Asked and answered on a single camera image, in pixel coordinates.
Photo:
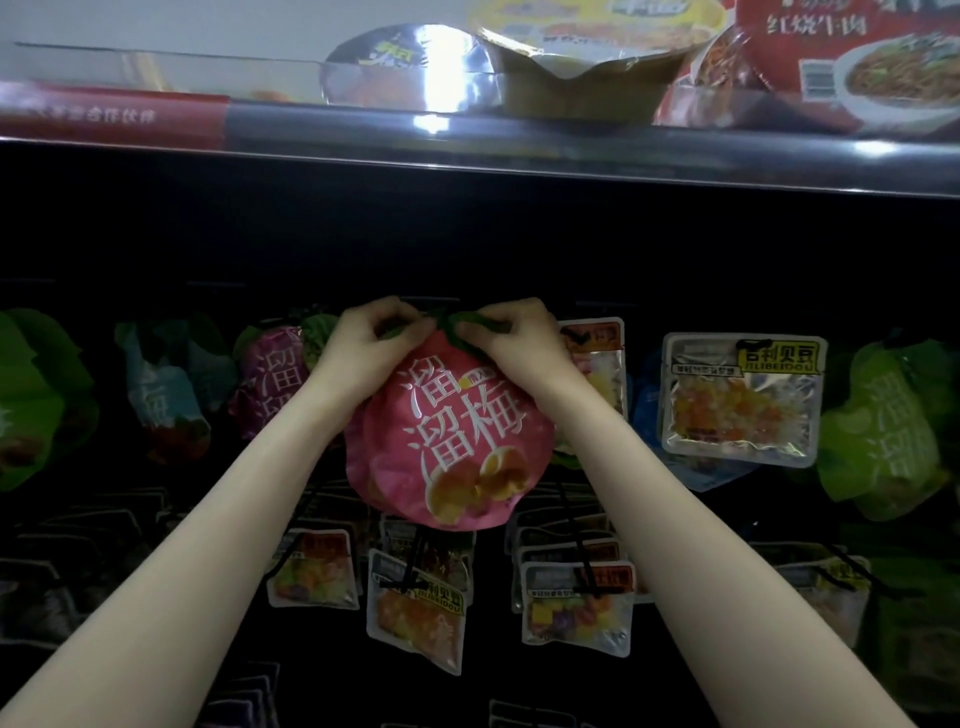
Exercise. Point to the red noodle packet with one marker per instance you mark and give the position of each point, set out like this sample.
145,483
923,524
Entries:
855,68

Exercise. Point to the person's right hand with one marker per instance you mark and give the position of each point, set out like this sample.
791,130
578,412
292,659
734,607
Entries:
528,342

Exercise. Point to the row of small clear pouches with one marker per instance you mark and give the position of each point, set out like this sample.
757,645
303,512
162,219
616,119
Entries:
533,714

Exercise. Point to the small pink round snack bag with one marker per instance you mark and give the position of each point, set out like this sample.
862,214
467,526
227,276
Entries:
443,450

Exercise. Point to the blue white snack bag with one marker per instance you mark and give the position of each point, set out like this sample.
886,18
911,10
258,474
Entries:
705,473

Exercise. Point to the yellow lidded bowl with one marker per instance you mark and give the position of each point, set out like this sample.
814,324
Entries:
600,53

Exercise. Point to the green snack pouch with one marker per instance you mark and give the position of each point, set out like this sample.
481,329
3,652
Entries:
923,638

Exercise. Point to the person's right forearm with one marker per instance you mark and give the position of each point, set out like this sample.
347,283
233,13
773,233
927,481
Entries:
705,570

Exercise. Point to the dark candy packets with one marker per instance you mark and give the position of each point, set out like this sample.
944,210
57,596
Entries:
75,563

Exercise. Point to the green plum snack bag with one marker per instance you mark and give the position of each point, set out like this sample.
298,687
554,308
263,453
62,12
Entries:
885,435

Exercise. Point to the person's left forearm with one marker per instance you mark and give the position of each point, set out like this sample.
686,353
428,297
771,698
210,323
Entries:
165,585

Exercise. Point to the large teal round snack bag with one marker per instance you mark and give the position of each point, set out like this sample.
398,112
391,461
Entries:
162,390

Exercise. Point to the orange bean candy packet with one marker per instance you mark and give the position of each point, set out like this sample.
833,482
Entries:
743,398

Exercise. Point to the person's left hand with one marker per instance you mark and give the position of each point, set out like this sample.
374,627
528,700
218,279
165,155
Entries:
360,353

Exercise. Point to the large green round snack bag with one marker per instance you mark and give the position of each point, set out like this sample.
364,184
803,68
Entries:
38,398

